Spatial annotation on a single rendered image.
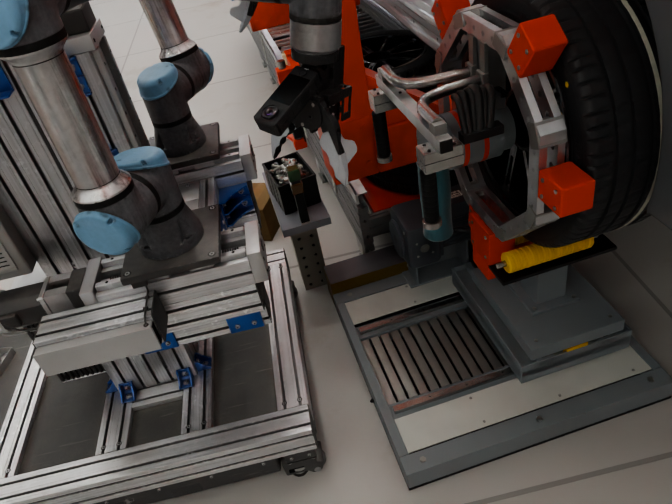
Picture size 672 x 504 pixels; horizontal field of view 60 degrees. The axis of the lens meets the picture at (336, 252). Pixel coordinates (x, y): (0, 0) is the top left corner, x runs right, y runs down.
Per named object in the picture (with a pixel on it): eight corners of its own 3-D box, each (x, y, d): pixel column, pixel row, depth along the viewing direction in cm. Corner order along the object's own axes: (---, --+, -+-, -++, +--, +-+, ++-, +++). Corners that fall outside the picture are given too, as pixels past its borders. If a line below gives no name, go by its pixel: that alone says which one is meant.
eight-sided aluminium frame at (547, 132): (557, 272, 141) (575, 50, 108) (532, 280, 141) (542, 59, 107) (461, 169, 184) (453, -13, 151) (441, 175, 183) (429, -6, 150)
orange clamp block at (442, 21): (476, 19, 146) (464, -13, 147) (447, 27, 145) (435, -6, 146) (468, 33, 153) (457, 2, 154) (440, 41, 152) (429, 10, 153)
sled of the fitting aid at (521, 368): (628, 349, 181) (633, 327, 175) (521, 386, 177) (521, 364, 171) (541, 256, 220) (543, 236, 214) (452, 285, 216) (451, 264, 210)
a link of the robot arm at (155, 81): (142, 124, 168) (123, 79, 160) (167, 103, 178) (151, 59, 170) (176, 124, 164) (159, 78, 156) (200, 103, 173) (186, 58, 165)
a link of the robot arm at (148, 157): (191, 188, 134) (171, 135, 126) (167, 223, 124) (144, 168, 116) (145, 190, 137) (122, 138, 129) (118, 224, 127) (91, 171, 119)
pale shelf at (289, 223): (331, 223, 201) (330, 216, 199) (284, 238, 199) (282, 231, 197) (304, 167, 234) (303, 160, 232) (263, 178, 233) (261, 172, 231)
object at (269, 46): (384, 237, 231) (377, 190, 218) (361, 244, 230) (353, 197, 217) (274, 51, 425) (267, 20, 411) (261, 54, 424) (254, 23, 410)
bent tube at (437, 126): (521, 112, 123) (522, 63, 117) (435, 137, 121) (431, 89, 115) (482, 84, 137) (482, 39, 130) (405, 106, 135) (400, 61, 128)
